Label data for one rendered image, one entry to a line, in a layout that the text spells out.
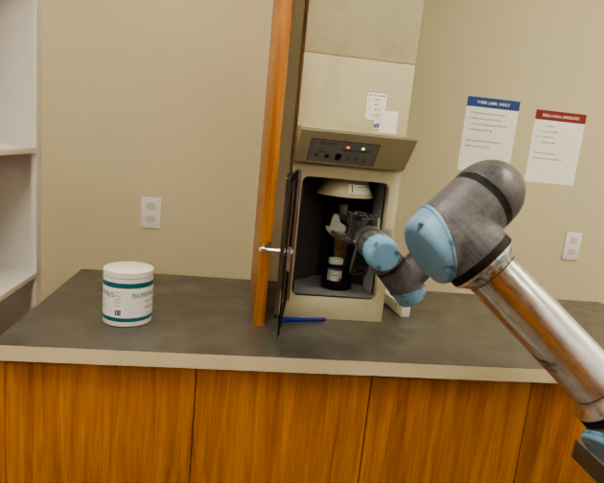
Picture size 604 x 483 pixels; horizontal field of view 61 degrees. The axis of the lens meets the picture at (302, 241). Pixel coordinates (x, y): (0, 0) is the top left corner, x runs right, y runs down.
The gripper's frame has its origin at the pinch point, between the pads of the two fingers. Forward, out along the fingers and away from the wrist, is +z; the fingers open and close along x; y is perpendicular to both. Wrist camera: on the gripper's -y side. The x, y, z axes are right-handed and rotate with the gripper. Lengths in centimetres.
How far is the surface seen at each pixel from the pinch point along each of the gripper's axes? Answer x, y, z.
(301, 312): 11.3, -27.4, 4.3
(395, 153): -9.4, 23.0, -1.0
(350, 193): 0.1, 9.9, 7.4
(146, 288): 55, -18, -9
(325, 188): 7.0, 10.2, 11.7
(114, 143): 78, 15, 48
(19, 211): 109, -11, 46
